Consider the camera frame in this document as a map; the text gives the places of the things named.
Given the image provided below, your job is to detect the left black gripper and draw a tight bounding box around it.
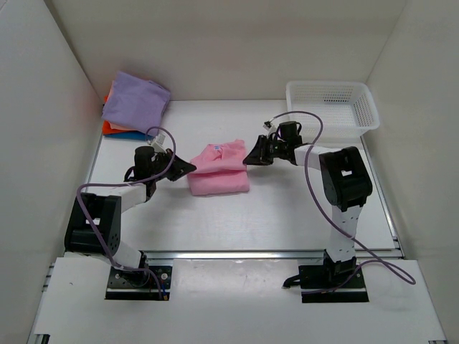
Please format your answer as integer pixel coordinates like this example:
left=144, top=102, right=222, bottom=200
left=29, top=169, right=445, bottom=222
left=151, top=148, right=197, bottom=181

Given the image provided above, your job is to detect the purple folded t shirt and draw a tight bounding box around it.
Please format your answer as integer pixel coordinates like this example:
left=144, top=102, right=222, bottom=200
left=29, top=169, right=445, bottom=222
left=102, top=71, right=171, bottom=136

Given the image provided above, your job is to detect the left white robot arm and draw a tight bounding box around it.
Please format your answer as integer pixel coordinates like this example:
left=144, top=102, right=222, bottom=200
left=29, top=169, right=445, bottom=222
left=64, top=145, right=197, bottom=285

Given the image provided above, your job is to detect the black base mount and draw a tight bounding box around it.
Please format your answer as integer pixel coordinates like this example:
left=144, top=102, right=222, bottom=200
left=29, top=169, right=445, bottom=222
left=105, top=258, right=173, bottom=302
left=283, top=252, right=369, bottom=304

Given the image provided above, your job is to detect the orange folded t shirt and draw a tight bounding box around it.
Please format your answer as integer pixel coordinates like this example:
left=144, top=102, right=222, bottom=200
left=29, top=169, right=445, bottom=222
left=102, top=95, right=148, bottom=136

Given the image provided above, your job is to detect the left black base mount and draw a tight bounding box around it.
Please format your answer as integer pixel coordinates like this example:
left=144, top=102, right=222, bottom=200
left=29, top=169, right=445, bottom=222
left=105, top=258, right=173, bottom=302

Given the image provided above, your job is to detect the pink t shirt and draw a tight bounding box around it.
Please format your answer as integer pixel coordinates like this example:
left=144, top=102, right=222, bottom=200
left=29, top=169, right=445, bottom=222
left=187, top=139, right=250, bottom=196

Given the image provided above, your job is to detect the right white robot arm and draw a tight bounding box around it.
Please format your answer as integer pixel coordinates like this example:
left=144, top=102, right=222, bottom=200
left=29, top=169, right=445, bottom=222
left=243, top=121, right=373, bottom=287

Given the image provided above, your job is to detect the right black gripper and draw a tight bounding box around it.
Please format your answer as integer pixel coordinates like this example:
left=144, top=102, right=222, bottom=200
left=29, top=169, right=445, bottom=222
left=243, top=135, right=288, bottom=166

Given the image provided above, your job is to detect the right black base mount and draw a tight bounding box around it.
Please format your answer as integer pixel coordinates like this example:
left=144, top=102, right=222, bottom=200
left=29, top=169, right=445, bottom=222
left=283, top=252, right=369, bottom=304

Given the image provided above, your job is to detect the white plastic basket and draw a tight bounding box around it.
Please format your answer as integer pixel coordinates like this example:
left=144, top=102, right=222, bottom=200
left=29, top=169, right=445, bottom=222
left=285, top=81, right=380, bottom=142

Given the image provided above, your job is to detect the blue folded t shirt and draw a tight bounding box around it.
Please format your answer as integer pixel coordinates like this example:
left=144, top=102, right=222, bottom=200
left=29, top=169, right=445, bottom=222
left=104, top=131, right=146, bottom=141

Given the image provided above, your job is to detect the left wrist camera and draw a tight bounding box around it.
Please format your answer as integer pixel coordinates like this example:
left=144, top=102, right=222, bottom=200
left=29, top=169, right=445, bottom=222
left=149, top=133, right=166, bottom=153

